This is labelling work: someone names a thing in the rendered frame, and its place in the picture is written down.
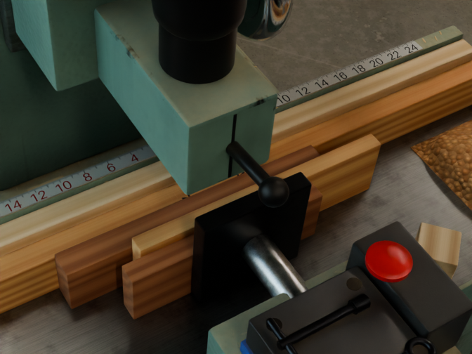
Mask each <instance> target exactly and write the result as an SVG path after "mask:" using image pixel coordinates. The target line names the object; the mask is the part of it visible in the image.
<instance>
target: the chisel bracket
mask: <svg viewBox="0 0 472 354"><path fill-rule="evenodd" d="M94 20H95V30H96V50H97V60H98V76H99V78H100V79H101V81H102V82H103V83H104V85H105V86H106V87H107V89H108V90H109V92H110V93H111V94H112V96H113V97H114V99H115V100H116V101H117V102H118V103H119V105H120V107H121V108H122V109H123V111H124V112H125V113H126V115H127V116H128V117H129V119H130V120H131V121H132V123H133V124H134V126H135V127H136V128H137V129H138V131H139V132H140V134H141V135H142V137H144V139H145V140H146V142H147V143H148V145H149V146H150V147H151V148H152V150H153V151H154V153H155V154H156V155H157V157H158V158H159V160H160V161H161V162H162V164H163V165H164V166H165V168H166V169H167V171H168V172H169V173H170V174H171V176H172V177H173V179H174V180H175V181H176V182H177V184H178V185H179V187H180V188H181V190H182V191H183V192H184V193H185V194H186V195H191V194H193V193H195V192H198V191H200V190H203V189H205V188H207V187H209V186H211V185H214V184H216V183H219V182H221V181H224V180H226V179H228V178H231V177H233V176H236V175H237V174H239V173H242V172H244V170H243V169H242V168H241V167H240V165H239V164H238V163H237V162H236V161H235V160H234V159H233V158H232V157H231V156H230V155H229V154H228V153H227V152H226V148H227V146H228V145H229V144H230V143H232V142H235V141H237V142H238V143H239V144H240V145H241V146H242V147H243V148H244V149H245V150H246V151H247V152H248V153H249V154H250V155H251V156H252V157H253V158H254V160H255V161H256V162H257V163H258V164H259V165H261V164H264V163H266V162H267V161H268V159H269V154H270V144H271V139H272V134H273V124H274V119H275V110H276V104H277V92H276V90H275V89H274V88H273V87H272V86H271V85H270V84H269V83H268V81H267V80H266V79H265V78H264V77H263V76H262V75H261V73H260V72H259V71H258V70H257V69H256V68H255V67H254V66H253V65H252V64H251V63H250V62H249V60H248V59H247V58H246V57H245V56H244V55H243V54H242V52H241V51H240V50H239V49H238V48H237V47H236V51H235V64H234V66H233V68H232V70H231V71H230V73H229V74H227V75H226V76H225V77H224V78H222V79H219V80H218V81H214V82H211V83H208V84H189V83H185V82H182V81H179V80H177V79H174V78H173V77H171V76H169V75H168V74H167V73H166V72H165V71H164V70H163V69H162V67H161V65H160V64H159V23H158V22H157V20H156V19H155V16H154V13H153V9H152V0H116V1H112V2H110V3H107V4H103V5H101V6H98V7H97V8H95V10H94Z"/></svg>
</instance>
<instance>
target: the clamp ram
mask: <svg viewBox="0 0 472 354"><path fill-rule="evenodd" d="M283 180H284V181H285V182H286V183H287V185H288V187H289V197H288V199H287V201H286V202H285V203H284V204H283V205H282V206H279V207H275V208H272V207H269V206H266V205H265V204H264V203H262V201H261V200H260V199H259V196H258V190H257V191H255V192H252V193H250V194H248V195H245V196H243V197H241V198H239V199H236V200H234V201H232V202H230V203H227V204H225V205H223V206H220V207H219V208H216V209H214V210H212V211H209V212H207V213H205V214H202V215H201V216H198V217H196V218H195V229H194V243H193V257H192V285H191V290H192V292H193V294H194V295H195V297H196V298H197V300H198V301H199V302H200V303H203V302H205V301H207V300H209V299H211V298H213V297H215V296H218V295H219V294H222V293H223V292H225V291H227V290H229V289H232V288H233V287H236V286H237V285H239V284H242V283H244V282H246V281H248V280H250V279H252V278H254V277H257V278H258V279H259V280H260V281H261V283H262V284H263V286H264V287H265V288H266V289H267V291H268V292H269V294H270V295H271V296H272V297H274V296H277V295H278V294H281V293H286V294H288V295H289V297H290V298H293V297H295V296H297V295H299V294H301V293H303V292H305V291H307V290H308V288H307V287H306V285H305V284H304V282H305V281H304V280H303V279H302V277H301V276H300V275H299V274H298V273H297V271H296V270H295V269H294V267H293V266H292V264H291V263H290V262H289V261H290V260H292V259H293V258H296V257H297V256H298V252H299V245H300V241H301V235H302V231H303V224H304V221H305V217H306V211H307V207H308V200H309V197H310V190H311V186H312V185H311V182H310V181H309V180H308V179H307V178H306V177H305V176H304V174H303V173H302V172H298V173H295V174H294V175H291V176H289V177H287V178H284V179H283Z"/></svg>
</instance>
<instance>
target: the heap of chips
mask: <svg viewBox="0 0 472 354"><path fill-rule="evenodd" d="M411 149H412V150H413V151H414V152H415V153H416V154H417V155H418V156H419V157H420V158H421V159H422V160H423V161H424V162H425V163H426V164H427V165H428V166H429V167H430V168H431V169H432V170H433V171H434V172H435V173H436V174H437V175H438V177H439V178H440V179H441V180H442V181H443V182H444V183H445V184H446V185H447V186H448V187H449V188H450V189H451V190H452V191H453V192H454V193H455V194H456V195H457V196H458V197H459V198H460V199H461V200H462V201H463V202H464V203H465V204H466V205H467V206H468V208H469V209H470V210H471V211H472V120H470V121H468V122H465V123H463V124H461V125H458V126H456V127H454V128H453V129H450V130H448V131H445V132H443V133H441V134H439V135H436V136H434V137H432V138H429V139H428V140H425V141H424V142H421V143H419V144H417V145H414V146H412V147H411Z"/></svg>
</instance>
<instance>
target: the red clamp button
mask: <svg viewBox="0 0 472 354"><path fill-rule="evenodd" d="M365 265H366V267H367V269H368V271H369V272H370V273H371V274H372V275H373V276H375V278H377V279H379V280H381V281H384V282H399V281H402V280H404V279H405V278H406V277H408V275H409V274H410V272H411V270H412V266H413V260H412V256H411V254H410V253H409V251H408V250H407V249H406V248H405V247H403V246H402V245H401V244H398V243H397V242H393V241H388V240H384V241H379V242H375V243H373V244H372V245H371V246H370V247H369V248H368V250H367V253H366V255H365Z"/></svg>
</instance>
